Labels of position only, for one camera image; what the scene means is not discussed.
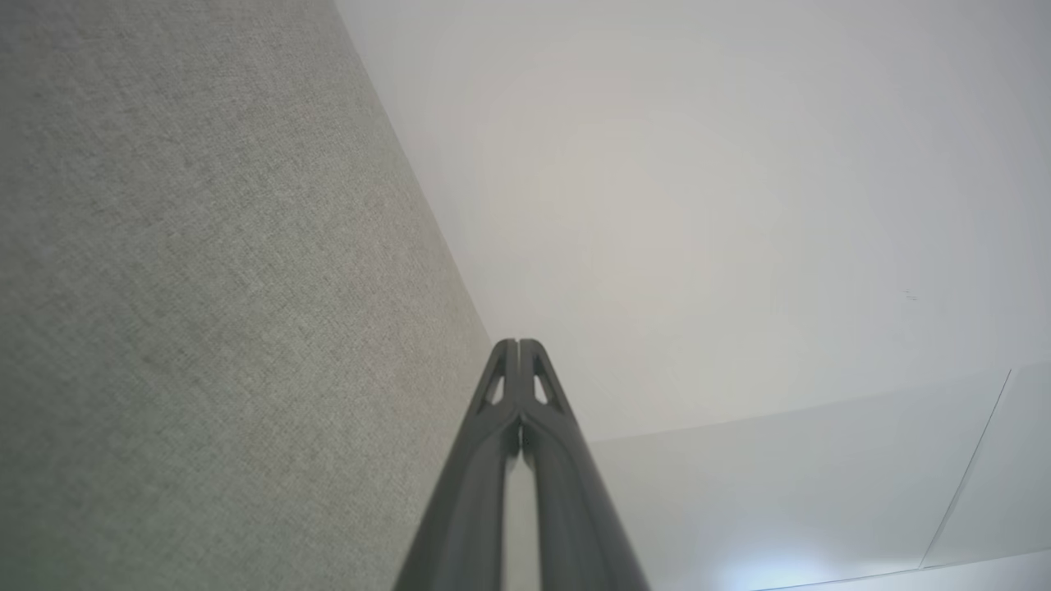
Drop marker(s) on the grey fabric sofa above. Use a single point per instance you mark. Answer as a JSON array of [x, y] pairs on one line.
[[205, 287]]

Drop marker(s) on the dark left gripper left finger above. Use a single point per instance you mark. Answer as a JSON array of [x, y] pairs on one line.
[[468, 509]]

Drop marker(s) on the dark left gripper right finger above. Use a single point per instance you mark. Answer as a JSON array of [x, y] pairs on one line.
[[579, 517]]

